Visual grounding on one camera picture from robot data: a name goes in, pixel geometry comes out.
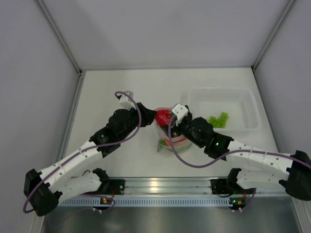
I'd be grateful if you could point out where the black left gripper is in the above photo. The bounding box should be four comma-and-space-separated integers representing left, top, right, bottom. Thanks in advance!
119, 102, 157, 141

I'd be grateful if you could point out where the red fake food piece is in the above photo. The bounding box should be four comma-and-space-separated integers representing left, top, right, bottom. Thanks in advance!
155, 109, 171, 127

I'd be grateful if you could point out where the clear zip top bag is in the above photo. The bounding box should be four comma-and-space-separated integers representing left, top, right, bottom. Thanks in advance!
154, 107, 190, 155

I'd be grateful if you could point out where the green fake grapes bunch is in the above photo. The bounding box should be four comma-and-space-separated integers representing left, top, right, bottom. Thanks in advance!
207, 112, 229, 129

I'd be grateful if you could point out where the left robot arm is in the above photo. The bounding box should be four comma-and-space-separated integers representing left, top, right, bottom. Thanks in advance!
23, 102, 157, 216

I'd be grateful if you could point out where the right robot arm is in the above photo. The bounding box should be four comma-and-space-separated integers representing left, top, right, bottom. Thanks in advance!
168, 103, 311, 201

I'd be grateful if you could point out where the fake watermelon slice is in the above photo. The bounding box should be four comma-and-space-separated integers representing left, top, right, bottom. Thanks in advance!
165, 142, 192, 153

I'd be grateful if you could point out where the orange fake carrot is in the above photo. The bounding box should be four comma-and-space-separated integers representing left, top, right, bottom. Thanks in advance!
157, 139, 173, 152

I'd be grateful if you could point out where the white perforated plastic basket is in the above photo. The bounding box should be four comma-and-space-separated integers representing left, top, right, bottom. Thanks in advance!
189, 87, 261, 132

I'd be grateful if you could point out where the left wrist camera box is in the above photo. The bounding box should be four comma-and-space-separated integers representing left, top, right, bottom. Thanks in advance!
116, 93, 135, 110

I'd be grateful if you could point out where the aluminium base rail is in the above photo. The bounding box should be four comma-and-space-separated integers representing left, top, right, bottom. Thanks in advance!
80, 177, 302, 196

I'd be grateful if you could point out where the aluminium frame post left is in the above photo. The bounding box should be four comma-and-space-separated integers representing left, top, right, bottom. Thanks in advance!
36, 0, 85, 76

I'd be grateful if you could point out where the aluminium frame post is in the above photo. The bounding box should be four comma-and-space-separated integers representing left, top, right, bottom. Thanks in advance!
251, 0, 297, 73
36, 0, 85, 76

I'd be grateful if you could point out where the grey slotted cable duct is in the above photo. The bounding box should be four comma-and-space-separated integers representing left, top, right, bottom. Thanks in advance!
59, 197, 242, 207

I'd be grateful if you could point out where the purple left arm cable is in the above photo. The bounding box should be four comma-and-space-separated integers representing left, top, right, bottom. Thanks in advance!
22, 91, 143, 214

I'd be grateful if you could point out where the aluminium frame post right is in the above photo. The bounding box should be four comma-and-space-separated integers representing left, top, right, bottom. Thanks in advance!
251, 0, 297, 73

